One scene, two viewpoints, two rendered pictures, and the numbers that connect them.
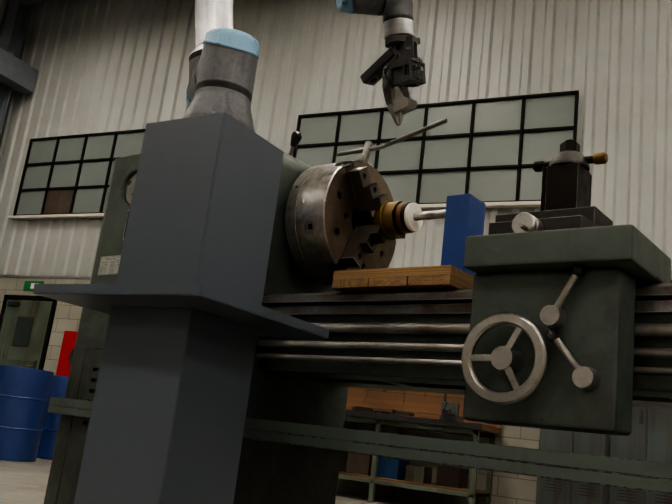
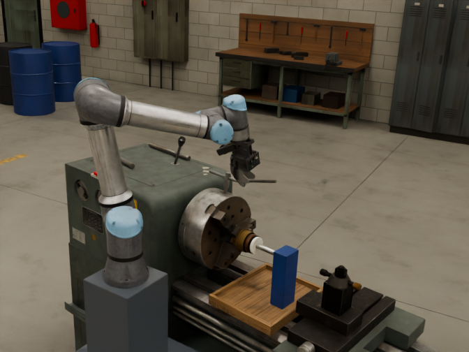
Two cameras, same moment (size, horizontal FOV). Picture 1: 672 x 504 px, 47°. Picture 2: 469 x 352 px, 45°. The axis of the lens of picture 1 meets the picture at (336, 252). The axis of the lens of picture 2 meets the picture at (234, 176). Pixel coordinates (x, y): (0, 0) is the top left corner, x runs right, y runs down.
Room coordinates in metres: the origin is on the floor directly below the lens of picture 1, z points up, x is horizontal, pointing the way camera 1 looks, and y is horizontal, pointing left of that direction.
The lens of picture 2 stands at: (-0.19, -0.10, 2.08)
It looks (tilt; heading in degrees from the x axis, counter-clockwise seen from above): 20 degrees down; 1
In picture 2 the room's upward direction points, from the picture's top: 2 degrees clockwise
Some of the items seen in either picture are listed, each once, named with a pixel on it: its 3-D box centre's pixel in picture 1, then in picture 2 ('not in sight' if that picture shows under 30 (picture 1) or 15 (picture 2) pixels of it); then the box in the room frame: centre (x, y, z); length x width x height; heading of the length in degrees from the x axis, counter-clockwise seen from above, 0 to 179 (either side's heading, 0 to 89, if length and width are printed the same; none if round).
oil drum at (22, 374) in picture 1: (14, 412); (32, 81); (7.92, 2.96, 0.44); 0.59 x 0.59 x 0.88
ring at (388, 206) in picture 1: (395, 218); (246, 241); (1.82, -0.13, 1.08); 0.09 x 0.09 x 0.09; 51
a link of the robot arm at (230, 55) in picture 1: (228, 64); (124, 230); (1.48, 0.27, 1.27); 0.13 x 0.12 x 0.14; 19
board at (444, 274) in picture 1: (431, 295); (267, 295); (1.74, -0.23, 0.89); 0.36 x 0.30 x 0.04; 141
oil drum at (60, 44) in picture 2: (59, 417); (62, 71); (8.86, 2.82, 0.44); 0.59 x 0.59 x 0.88
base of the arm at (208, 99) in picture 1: (220, 115); (125, 263); (1.47, 0.27, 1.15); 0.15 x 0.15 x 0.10
